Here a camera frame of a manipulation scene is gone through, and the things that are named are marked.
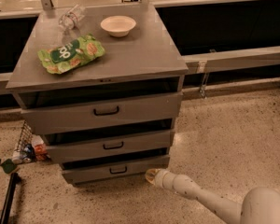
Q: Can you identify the grey bottom drawer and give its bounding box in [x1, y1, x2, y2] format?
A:
[62, 147, 170, 185]

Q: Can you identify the grey drawer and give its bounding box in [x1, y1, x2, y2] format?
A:
[47, 130, 175, 163]
[62, 147, 170, 185]
[22, 92, 182, 134]

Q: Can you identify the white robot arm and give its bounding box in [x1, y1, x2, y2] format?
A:
[145, 168, 280, 224]

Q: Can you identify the grey drawer cabinet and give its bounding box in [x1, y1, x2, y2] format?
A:
[5, 2, 189, 175]

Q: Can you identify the grey middle drawer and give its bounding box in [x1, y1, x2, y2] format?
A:
[47, 130, 175, 163]

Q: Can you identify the grey top drawer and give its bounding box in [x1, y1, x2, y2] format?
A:
[22, 92, 182, 134]

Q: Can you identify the black stand leg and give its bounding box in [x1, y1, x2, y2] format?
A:
[0, 173, 21, 224]

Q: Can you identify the green sponge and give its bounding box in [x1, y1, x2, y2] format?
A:
[1, 159, 19, 175]

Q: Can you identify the green chip bag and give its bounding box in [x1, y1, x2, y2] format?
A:
[37, 34, 105, 75]

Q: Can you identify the white bowl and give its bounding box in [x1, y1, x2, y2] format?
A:
[101, 16, 136, 37]

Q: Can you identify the wire basket with items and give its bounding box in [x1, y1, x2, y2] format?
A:
[11, 121, 50, 164]

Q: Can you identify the grey horizontal rail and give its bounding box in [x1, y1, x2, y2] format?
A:
[183, 46, 280, 75]

